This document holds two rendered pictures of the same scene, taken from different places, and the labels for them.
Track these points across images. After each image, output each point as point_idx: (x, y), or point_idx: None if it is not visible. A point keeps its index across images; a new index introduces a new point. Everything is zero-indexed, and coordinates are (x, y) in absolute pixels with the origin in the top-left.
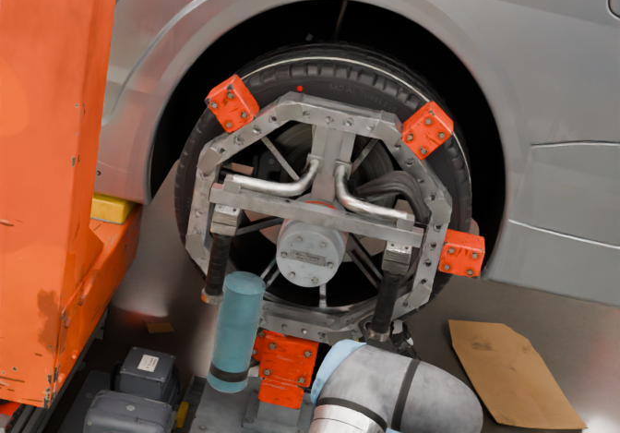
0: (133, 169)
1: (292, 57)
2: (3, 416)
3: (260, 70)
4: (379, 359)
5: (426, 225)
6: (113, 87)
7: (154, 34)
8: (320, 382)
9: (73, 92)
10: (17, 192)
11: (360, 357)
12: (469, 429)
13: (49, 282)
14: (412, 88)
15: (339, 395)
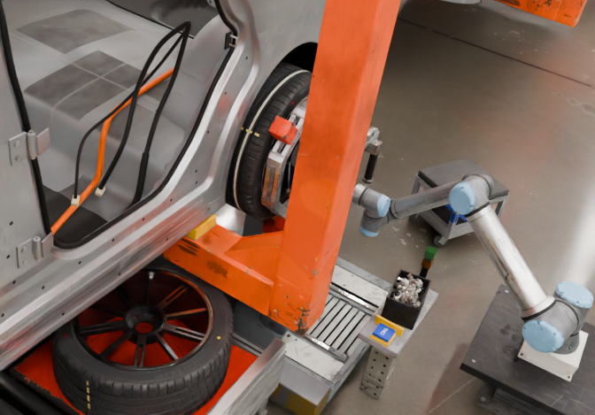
0: (221, 194)
1: (267, 89)
2: (276, 341)
3: (265, 105)
4: (477, 183)
5: (369, 126)
6: (208, 162)
7: (224, 121)
8: (473, 205)
9: (356, 174)
10: (333, 234)
11: (475, 188)
12: (489, 183)
13: (334, 261)
14: (307, 71)
15: (482, 203)
